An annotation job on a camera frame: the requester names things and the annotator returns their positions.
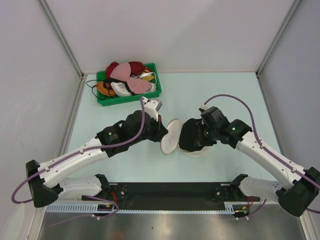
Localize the black bra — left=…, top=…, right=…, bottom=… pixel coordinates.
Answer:
left=178, top=118, right=217, bottom=153

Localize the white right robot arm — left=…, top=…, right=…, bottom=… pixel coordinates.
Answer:
left=195, top=106, right=320, bottom=217

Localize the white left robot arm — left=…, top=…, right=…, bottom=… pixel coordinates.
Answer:
left=25, top=110, right=169, bottom=208

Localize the yellow bra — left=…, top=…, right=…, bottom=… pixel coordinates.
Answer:
left=140, top=72, right=156, bottom=82

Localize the white bra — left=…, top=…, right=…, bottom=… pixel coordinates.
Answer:
left=111, top=81, right=133, bottom=97

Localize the orange bra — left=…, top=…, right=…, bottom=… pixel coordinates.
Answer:
left=95, top=81, right=117, bottom=97

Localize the red bra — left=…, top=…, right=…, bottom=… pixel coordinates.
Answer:
left=104, top=61, right=152, bottom=79

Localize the pink bra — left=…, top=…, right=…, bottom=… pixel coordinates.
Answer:
left=110, top=76, right=152, bottom=95

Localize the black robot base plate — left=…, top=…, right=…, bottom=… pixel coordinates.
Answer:
left=95, top=182, right=261, bottom=206

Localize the white cable duct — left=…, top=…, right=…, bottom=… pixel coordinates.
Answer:
left=46, top=202, right=250, bottom=214

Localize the black cable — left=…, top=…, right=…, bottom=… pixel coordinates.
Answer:
left=85, top=79, right=111, bottom=101

